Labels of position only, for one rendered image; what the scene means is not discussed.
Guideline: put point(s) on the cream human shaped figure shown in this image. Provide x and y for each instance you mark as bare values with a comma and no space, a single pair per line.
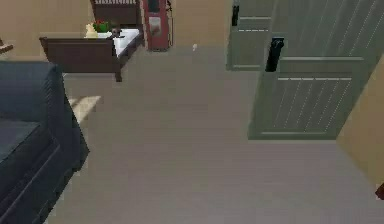
90,31

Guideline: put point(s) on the grey green room door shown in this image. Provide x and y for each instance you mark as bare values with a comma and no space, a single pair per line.
320,66
250,40

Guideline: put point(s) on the dark red object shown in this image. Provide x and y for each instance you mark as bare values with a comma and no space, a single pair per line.
380,191

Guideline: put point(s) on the red and green plant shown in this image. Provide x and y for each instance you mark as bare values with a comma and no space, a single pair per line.
101,26

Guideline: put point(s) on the small white floor object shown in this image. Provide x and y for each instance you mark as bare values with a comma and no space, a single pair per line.
194,47

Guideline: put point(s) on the small dark object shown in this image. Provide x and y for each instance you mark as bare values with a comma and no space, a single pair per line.
116,32

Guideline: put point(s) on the dark blue sofa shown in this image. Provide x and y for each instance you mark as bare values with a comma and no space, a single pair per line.
30,133

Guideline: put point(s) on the dark brown wooden bed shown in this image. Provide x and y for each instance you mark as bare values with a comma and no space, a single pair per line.
83,53

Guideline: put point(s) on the red tall cabinet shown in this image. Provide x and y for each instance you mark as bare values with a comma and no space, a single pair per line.
155,23

